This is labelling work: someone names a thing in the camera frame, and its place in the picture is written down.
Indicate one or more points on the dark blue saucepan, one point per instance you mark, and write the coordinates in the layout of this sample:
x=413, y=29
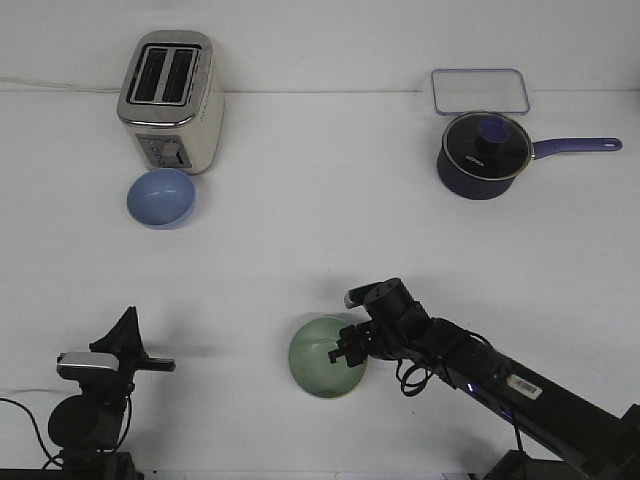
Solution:
x=472, y=188

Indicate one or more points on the green bowl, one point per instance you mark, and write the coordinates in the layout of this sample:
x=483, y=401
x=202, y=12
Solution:
x=309, y=361

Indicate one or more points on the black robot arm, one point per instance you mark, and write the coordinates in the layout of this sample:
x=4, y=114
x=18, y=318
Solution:
x=89, y=427
x=589, y=442

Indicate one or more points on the silver two-slot toaster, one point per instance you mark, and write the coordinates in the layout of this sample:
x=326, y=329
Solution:
x=171, y=102

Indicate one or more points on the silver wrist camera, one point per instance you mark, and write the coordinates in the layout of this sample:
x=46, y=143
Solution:
x=77, y=365
x=366, y=295

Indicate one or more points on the blue bowl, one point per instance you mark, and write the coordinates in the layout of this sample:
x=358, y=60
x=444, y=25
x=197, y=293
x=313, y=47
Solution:
x=162, y=199

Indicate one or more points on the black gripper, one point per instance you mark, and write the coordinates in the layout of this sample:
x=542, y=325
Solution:
x=124, y=342
x=354, y=345

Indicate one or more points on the glass saucepan lid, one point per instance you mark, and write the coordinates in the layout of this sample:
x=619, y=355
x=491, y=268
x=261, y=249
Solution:
x=487, y=145

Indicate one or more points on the clear rectangular container lid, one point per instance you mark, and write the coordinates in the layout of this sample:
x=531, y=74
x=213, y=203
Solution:
x=457, y=91

